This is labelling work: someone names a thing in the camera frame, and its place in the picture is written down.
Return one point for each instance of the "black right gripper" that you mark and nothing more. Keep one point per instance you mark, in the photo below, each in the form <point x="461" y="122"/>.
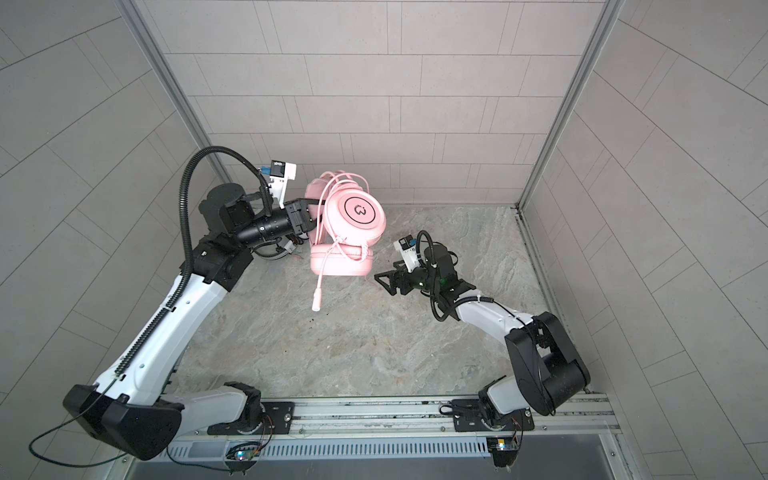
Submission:
<point x="397" y="275"/>

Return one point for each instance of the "right circuit board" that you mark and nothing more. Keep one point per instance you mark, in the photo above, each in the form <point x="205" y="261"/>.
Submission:
<point x="503" y="450"/>

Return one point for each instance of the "pink headphones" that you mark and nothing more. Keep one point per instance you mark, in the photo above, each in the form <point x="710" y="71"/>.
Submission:
<point x="350" y="221"/>

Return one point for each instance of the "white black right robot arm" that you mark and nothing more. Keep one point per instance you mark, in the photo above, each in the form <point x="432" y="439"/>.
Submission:
<point x="547" y="367"/>

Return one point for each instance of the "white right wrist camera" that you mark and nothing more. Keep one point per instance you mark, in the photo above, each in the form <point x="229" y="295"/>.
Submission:
<point x="410" y="258"/>

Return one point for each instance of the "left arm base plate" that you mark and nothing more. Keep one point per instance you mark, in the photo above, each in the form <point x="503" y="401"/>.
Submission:
<point x="271" y="417"/>

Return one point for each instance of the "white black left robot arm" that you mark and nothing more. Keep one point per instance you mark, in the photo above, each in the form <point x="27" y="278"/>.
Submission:
<point x="126" y="408"/>

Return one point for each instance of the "left circuit board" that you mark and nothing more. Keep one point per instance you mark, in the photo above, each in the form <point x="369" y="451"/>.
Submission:
<point x="244" y="452"/>

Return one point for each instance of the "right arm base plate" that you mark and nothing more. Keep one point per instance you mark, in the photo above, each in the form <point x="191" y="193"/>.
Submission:
<point x="475" y="415"/>

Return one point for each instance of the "aluminium left corner post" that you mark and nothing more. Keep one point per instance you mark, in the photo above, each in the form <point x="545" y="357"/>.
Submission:
<point x="181" y="132"/>

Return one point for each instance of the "circuit board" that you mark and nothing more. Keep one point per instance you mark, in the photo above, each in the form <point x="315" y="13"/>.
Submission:
<point x="503" y="450"/>
<point x="244" y="452"/>

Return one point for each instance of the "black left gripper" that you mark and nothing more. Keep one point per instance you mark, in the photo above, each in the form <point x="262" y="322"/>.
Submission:
<point x="296" y="217"/>

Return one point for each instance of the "aluminium corner post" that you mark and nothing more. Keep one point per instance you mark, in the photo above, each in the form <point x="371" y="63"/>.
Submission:
<point x="181" y="132"/>
<point x="605" y="22"/>

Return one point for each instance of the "aluminium right corner post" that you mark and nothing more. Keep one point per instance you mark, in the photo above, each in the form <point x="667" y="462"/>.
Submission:
<point x="605" y="22"/>

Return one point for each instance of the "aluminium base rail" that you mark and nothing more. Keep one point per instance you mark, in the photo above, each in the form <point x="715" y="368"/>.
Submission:
<point x="409" y="417"/>

